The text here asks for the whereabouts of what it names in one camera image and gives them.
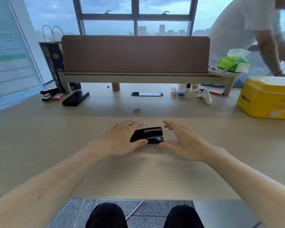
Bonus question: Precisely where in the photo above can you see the dark window frame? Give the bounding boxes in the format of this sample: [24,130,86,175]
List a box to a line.
[72,0,199,36]

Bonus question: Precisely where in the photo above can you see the grey cabinet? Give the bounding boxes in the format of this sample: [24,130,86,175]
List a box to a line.
[194,199,262,228]

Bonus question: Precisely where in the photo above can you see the oval desk cable grommet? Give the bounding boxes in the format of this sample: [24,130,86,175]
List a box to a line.
[130,92,164,97]

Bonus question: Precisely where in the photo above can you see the person's right hand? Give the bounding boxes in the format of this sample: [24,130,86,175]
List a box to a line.
[159,120,213,162]

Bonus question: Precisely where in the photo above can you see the person's leg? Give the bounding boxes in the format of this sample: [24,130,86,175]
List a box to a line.
[85,203,129,228]
[163,205,205,228]

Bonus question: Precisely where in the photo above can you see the white and yellow tube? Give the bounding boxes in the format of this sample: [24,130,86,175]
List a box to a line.
[197,89,213,105]

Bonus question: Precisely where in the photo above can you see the brown desk divider panel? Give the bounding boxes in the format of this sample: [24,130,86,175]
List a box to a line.
[61,35,210,74]

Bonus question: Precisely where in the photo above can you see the light wooden desk shelf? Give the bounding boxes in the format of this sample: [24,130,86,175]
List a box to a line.
[58,71,238,97]

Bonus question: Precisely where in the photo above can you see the person's left forearm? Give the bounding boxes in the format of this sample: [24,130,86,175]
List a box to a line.
[0,139,112,228]

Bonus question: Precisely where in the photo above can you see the person's right forearm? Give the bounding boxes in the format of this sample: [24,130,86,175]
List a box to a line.
[199,148,285,228]

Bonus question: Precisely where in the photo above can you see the white board with printed sheet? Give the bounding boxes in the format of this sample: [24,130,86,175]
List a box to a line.
[0,0,46,113]

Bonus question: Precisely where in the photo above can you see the person's right leg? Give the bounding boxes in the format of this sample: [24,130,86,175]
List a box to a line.
[163,205,205,228]

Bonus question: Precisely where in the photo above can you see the black rectangular case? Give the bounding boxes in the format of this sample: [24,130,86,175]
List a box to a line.
[62,91,90,107]

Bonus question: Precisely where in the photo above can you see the yellow tin box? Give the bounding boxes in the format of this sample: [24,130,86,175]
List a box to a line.
[236,76,285,121]

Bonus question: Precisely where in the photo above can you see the black stapler with label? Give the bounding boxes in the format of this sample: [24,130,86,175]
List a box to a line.
[130,127,164,144]

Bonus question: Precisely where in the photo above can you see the white floor cable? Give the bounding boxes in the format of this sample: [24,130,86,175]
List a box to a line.
[125,199,144,221]

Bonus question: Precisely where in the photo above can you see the person's left hand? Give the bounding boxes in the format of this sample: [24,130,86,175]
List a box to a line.
[100,121,148,157]

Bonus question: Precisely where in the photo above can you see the dark blue dotted gift bag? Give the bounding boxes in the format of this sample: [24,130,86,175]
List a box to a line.
[38,25,82,92]

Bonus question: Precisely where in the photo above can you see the green tissue packet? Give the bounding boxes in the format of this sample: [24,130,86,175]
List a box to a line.
[217,48,253,73]

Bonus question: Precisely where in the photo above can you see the person's left leg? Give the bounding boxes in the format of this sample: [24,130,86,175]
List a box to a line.
[85,203,129,228]

